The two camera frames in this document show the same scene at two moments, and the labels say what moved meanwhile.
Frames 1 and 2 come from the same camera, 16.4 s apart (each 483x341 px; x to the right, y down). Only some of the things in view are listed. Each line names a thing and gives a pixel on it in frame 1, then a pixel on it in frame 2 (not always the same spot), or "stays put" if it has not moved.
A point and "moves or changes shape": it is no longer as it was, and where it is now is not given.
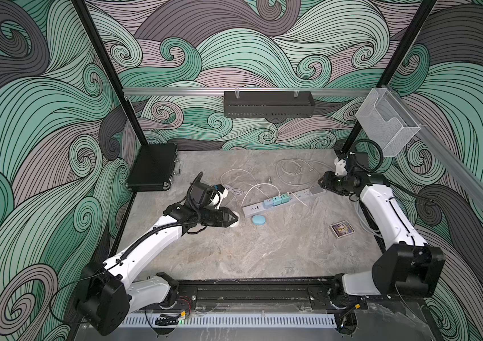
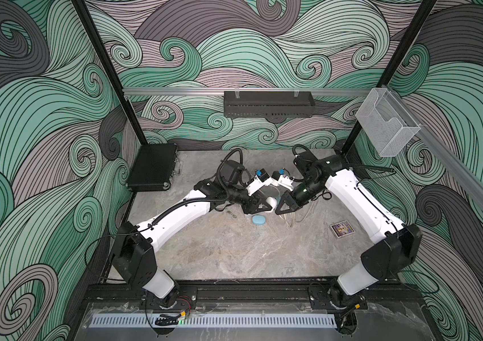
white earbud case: [235, 224] → [272, 201]
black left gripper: [223, 217] → [253, 202]
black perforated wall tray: [268, 104] stays put
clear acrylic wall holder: [386, 121] stays put
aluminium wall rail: [245, 92] stays put
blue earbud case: [258, 219] stays put
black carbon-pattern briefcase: [153, 168] stays put
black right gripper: [325, 182] → [290, 201]
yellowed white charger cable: [296, 199] moves or changes shape
